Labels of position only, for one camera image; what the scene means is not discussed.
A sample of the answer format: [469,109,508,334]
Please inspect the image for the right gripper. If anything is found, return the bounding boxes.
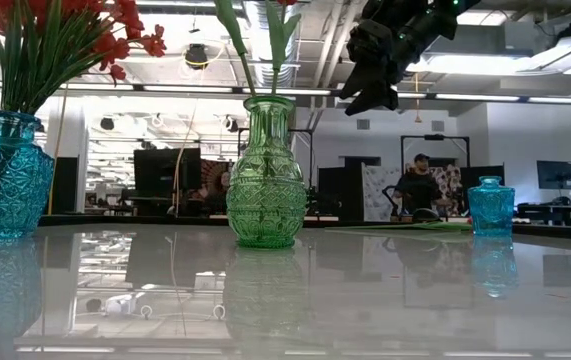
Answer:
[339,19,401,117]

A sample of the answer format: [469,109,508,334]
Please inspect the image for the red blossom spray long leaves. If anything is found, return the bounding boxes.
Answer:
[24,22,168,115]

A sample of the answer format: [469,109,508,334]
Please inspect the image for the small red blossom bunch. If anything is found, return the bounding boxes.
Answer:
[39,0,146,115]

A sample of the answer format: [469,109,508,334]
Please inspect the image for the green glass vase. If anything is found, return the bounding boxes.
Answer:
[225,94,309,250]

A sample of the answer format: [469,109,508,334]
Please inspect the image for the small blue glass vase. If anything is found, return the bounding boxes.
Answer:
[467,175,517,237]

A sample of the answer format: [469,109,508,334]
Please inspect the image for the large blue glass vase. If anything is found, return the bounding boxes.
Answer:
[0,110,56,241]

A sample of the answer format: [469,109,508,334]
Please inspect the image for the green flower stems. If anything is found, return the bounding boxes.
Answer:
[244,0,307,89]

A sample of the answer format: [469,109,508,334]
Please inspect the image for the white patterned panel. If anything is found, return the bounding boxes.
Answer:
[362,164,402,222]

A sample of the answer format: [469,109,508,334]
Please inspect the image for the wide black partition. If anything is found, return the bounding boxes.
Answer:
[317,155,382,222]

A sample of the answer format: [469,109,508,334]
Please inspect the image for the bar with light strips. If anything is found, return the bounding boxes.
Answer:
[0,79,571,107]

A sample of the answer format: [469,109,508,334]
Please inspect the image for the person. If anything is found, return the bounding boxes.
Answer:
[392,152,444,221]

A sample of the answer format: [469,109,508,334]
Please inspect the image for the floral patterned panel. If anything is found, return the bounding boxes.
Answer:
[429,163,466,217]

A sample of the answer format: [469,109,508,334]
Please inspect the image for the black partition panel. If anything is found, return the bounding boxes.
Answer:
[52,156,81,215]
[459,164,506,201]

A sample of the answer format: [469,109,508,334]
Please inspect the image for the black computer monitor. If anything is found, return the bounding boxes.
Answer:
[133,147,203,199]

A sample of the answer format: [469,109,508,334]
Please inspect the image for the black desk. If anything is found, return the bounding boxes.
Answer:
[514,202,571,227]

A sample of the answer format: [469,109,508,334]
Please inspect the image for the black background rig frame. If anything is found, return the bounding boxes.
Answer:
[399,133,471,221]

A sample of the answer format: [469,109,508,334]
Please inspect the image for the patterned wall tapestry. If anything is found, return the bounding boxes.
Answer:
[199,158,234,201]

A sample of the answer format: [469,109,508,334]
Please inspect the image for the black wall monitor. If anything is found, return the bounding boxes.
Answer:
[536,160,571,191]

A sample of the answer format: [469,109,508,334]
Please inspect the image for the black aluminium table frame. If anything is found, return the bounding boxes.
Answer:
[37,213,571,244]

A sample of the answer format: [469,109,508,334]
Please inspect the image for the yellow hanging cable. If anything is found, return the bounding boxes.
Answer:
[46,83,70,216]

